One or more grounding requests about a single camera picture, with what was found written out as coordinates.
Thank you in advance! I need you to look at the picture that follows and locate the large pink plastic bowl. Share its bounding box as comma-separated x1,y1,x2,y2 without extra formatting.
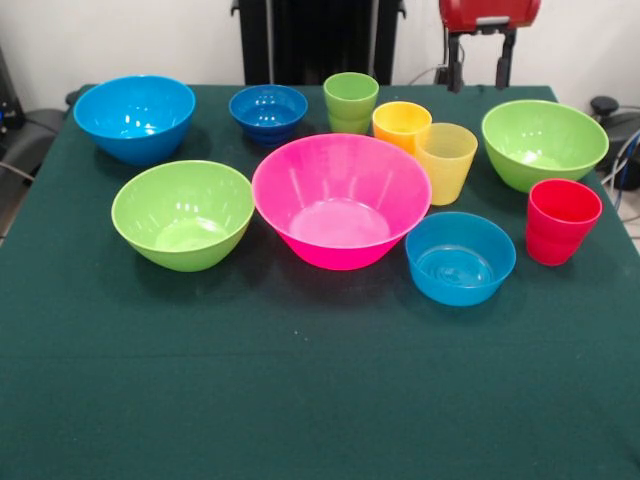
251,132,433,272

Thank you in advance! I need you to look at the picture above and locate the bundle of floor cables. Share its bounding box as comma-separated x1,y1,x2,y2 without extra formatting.
599,127,640,211

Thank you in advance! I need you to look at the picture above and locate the large blue plastic bowl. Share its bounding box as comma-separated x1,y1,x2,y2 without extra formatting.
73,74,197,167

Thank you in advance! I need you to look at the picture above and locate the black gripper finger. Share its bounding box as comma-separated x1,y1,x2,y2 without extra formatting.
494,28,518,91
445,30,465,94

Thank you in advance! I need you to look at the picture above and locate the green plastic bowl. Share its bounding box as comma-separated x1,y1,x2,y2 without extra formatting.
110,159,256,273
481,99,610,194

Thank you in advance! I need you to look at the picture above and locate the dark green tablecloth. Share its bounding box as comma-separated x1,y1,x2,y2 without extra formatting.
0,83,640,480

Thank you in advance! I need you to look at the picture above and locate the red plastic cup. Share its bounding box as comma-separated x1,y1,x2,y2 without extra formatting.
525,178,604,267

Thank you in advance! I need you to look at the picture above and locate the orange-yellow plastic cup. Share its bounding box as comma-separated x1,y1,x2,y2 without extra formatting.
371,101,433,156

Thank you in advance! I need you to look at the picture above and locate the grey pedestal foot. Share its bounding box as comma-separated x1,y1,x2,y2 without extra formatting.
14,107,69,174
589,95,640,169

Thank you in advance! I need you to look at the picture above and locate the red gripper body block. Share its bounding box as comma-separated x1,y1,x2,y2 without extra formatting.
438,0,543,35

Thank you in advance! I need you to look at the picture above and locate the small light blue bowl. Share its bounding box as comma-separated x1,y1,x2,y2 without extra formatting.
404,211,517,307

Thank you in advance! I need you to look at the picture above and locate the green plastic cup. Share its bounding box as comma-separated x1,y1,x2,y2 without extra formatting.
322,71,380,135

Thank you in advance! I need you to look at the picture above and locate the pale yellow translucent cup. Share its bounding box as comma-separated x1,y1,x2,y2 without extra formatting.
414,122,479,207

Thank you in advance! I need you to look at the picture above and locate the black wall plug cable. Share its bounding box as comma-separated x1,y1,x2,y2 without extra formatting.
407,29,450,86

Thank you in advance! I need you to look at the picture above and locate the small dark blue bowl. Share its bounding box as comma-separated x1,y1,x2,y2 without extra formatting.
228,83,309,147

